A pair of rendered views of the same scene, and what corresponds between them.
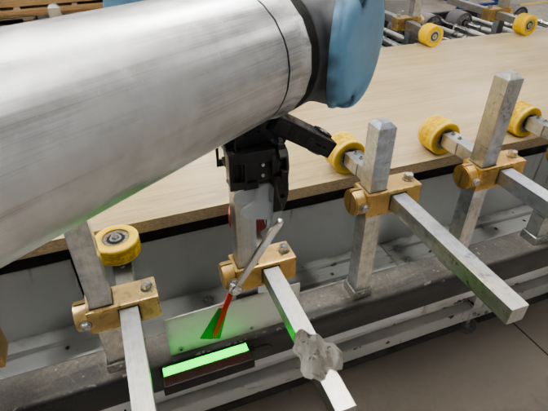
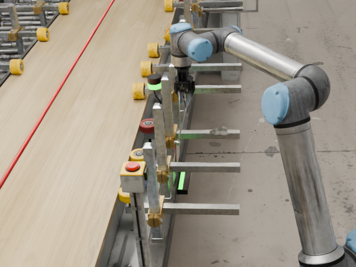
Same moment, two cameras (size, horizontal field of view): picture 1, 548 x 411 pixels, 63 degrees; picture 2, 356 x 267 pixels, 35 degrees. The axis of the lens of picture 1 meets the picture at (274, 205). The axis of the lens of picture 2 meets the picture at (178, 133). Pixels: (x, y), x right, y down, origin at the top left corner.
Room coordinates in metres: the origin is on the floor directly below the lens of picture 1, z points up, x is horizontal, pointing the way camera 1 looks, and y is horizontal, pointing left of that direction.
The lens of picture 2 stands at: (-0.48, 1.94, 2.20)
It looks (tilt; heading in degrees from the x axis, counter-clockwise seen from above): 31 degrees down; 299
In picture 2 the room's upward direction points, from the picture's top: 4 degrees counter-clockwise
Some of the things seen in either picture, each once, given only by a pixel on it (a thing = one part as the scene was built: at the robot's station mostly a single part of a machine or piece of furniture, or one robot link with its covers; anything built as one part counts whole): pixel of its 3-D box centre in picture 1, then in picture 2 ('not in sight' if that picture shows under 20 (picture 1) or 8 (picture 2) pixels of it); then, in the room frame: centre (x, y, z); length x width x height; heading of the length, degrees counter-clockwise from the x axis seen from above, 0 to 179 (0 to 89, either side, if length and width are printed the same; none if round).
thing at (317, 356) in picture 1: (317, 348); (219, 128); (0.41, -0.06, 0.87); 0.09 x 0.07 x 0.02; 21
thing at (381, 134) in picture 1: (365, 232); (176, 108); (0.69, -0.18, 0.86); 0.04 x 0.04 x 0.48; 21
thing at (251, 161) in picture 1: (252, 138); (183, 77); (0.53, 0.03, 1.15); 0.09 x 0.08 x 0.12; 111
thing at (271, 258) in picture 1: (256, 266); (170, 136); (0.61, 0.03, 0.85); 0.14 x 0.06 x 0.05; 111
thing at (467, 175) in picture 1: (488, 170); not in sight; (0.78, -0.44, 0.95); 0.14 x 0.06 x 0.05; 111
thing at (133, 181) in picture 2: not in sight; (134, 177); (0.33, 0.76, 1.18); 0.07 x 0.07 x 0.08; 21
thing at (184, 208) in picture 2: not in sight; (181, 208); (0.34, 0.45, 0.82); 0.44 x 0.03 x 0.04; 21
